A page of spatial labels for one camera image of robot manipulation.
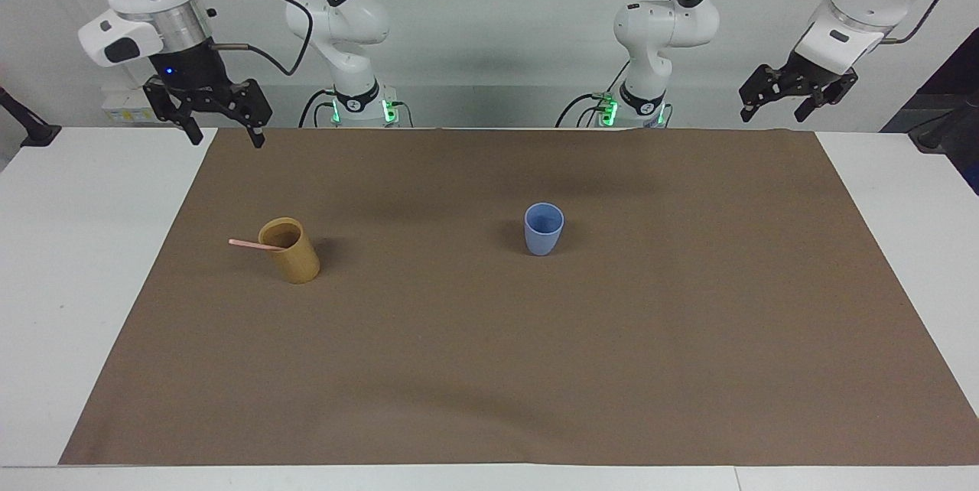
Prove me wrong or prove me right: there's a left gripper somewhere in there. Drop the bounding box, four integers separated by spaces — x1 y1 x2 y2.
739 52 860 123

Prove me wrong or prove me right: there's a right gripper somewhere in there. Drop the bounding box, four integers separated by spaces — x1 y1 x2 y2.
143 41 274 149

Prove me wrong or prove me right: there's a tan bamboo cup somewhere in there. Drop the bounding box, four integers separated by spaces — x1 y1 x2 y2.
258 216 322 285

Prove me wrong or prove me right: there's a blue cup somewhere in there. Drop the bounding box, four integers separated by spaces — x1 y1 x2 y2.
524 203 565 256

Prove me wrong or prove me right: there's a black stand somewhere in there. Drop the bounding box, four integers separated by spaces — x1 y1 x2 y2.
0 86 63 148
909 89 979 195

